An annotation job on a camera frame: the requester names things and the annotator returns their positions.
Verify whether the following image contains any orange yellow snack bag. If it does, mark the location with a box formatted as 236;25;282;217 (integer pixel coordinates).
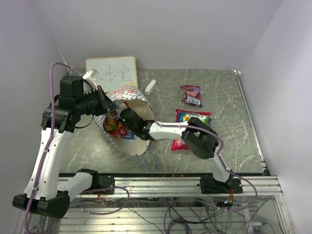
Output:
102;112;118;133

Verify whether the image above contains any red Skittles bag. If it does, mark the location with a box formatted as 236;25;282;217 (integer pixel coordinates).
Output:
109;123;128;138

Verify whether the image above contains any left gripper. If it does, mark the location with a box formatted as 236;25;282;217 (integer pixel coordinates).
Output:
76;85;119;116

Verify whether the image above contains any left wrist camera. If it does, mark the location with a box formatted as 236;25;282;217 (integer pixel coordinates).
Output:
82;69;98;93

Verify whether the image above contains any blue M&M's bag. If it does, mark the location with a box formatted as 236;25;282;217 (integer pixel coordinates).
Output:
123;130;135;140

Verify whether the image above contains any white board eraser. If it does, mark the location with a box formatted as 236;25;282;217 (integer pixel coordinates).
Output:
144;79;156;95

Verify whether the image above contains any red chips bag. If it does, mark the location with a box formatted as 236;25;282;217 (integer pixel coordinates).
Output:
171;139;189;151

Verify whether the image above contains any purple snack bag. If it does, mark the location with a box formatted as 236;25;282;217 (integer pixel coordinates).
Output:
180;85;202;107

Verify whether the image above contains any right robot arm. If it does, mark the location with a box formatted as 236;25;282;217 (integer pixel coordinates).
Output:
118;107;234;193

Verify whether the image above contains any checkered paper bag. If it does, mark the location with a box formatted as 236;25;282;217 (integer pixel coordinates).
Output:
93;82;153;156

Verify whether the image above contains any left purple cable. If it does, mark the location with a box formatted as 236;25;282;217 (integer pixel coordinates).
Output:
24;61;85;234

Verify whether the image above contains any small whiteboard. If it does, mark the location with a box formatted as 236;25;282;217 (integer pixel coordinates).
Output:
85;56;138;93

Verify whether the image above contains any aluminium frame rail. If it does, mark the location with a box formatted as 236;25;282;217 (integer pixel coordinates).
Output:
56;175;283;198

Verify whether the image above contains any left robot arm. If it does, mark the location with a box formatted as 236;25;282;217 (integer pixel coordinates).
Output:
13;76;118;218

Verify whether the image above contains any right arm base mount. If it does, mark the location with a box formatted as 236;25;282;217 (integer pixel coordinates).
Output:
199;175;243;194

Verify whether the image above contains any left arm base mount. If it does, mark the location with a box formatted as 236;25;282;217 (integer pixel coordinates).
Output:
82;174;115;195

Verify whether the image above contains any green Fox's candy bag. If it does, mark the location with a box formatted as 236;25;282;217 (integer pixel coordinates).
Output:
175;109;211;126

